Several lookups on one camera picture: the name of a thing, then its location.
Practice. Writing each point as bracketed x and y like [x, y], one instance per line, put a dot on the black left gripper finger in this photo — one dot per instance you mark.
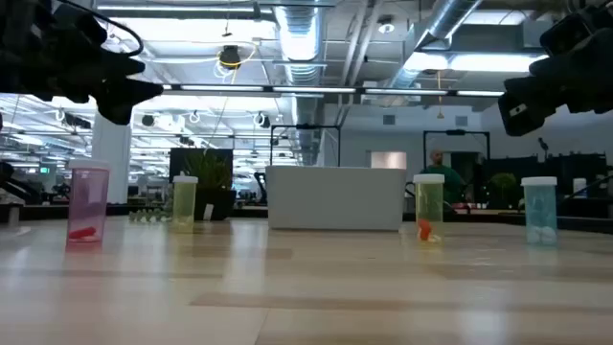
[122, 63]
[122, 96]

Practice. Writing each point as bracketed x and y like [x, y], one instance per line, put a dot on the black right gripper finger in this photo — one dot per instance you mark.
[567, 33]
[529, 108]

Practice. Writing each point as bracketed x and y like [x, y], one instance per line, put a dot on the blue pill bottle white pills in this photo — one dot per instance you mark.
[540, 211]

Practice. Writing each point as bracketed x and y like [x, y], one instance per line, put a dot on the pink pill bottle white cap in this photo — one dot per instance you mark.
[87, 203]

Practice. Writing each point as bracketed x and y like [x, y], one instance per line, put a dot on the yellow-green pill bottle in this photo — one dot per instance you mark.
[184, 203]

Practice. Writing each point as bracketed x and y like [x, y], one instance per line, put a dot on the white rectangular basket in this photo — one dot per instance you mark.
[335, 197]

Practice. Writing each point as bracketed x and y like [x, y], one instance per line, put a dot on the yellow pill bottle orange pills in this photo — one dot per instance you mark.
[429, 206]

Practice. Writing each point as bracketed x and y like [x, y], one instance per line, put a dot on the white pillar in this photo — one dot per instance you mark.
[112, 163]

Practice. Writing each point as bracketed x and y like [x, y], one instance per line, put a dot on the round green bush plant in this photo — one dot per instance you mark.
[503, 187]

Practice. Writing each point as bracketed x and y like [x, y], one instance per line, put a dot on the black display panel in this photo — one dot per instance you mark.
[179, 160]

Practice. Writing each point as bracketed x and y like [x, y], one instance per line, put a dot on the person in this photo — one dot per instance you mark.
[443, 179]

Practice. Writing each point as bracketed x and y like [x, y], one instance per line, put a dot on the green succulent strand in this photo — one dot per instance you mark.
[148, 215]

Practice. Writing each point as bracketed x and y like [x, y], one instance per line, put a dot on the green plant in black pot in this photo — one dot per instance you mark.
[213, 189]

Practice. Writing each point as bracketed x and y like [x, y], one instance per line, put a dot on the long ceiling light strip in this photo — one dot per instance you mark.
[335, 89]

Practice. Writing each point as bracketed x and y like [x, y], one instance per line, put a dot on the black metal frame stand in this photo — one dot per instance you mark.
[305, 128]
[456, 132]

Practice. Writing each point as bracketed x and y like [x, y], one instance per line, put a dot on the silver ceiling duct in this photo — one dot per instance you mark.
[299, 33]

